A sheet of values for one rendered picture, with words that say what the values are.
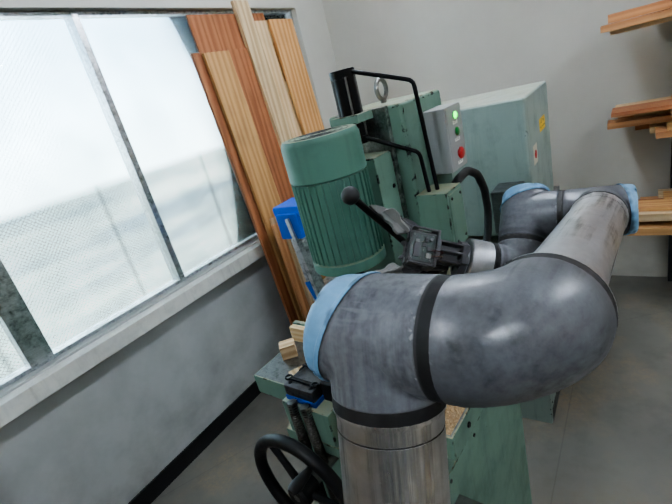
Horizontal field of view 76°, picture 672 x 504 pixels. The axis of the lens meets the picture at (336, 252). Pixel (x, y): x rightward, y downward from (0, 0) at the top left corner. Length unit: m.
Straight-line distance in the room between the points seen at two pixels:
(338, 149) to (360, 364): 0.57
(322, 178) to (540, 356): 0.63
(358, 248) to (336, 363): 0.55
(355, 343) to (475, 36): 2.88
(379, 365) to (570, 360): 0.15
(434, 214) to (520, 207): 0.24
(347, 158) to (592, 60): 2.32
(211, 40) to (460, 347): 2.40
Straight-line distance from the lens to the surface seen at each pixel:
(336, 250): 0.94
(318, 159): 0.89
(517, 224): 0.90
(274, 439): 0.99
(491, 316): 0.36
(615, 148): 3.13
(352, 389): 0.41
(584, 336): 0.39
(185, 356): 2.41
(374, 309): 0.39
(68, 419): 2.19
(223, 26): 2.71
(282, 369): 1.27
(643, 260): 3.38
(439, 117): 1.12
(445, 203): 1.05
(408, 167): 1.08
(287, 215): 1.93
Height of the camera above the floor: 1.58
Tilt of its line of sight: 20 degrees down
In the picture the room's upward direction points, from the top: 15 degrees counter-clockwise
